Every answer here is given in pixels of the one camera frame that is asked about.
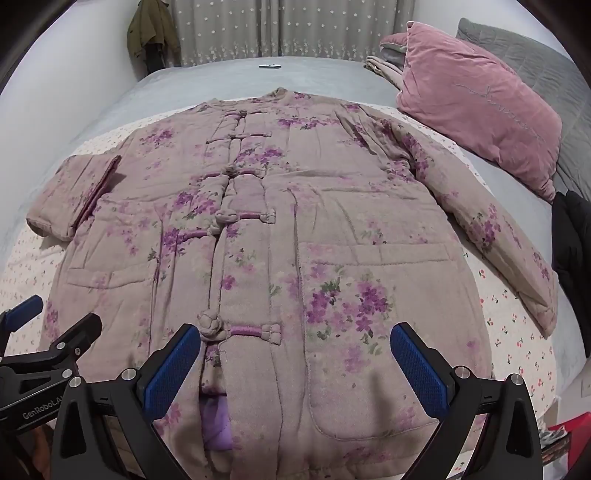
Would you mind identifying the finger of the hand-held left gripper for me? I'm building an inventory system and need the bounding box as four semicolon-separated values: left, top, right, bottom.
28;313;103;367
0;295;44;357

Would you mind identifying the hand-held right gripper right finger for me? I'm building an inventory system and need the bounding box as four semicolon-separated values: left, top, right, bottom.
390;323;543;480

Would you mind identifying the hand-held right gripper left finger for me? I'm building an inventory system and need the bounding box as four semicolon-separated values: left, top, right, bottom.
48;323;218;480

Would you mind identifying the floral padded coat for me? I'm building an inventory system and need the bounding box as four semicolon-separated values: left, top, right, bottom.
25;88;559;467

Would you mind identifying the cherry-print bed sheet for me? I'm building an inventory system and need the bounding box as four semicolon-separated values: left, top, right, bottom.
0;104;561;416

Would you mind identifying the red box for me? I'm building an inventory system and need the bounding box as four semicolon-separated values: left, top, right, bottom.
540;413;591;467

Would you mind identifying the black garment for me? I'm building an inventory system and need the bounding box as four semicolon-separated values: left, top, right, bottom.
551;190;591;315

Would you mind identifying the pink velvet pillow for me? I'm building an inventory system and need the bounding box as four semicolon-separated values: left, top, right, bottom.
396;21;563;204

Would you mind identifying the olive hanging jacket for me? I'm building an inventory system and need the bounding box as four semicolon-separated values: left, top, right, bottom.
127;0;182;75

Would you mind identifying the folded beige blanket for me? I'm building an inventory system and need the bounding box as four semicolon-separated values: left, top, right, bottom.
364;32;411;88

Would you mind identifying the grey star-patterned curtain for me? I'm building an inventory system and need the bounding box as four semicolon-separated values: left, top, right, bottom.
161;0;419;68

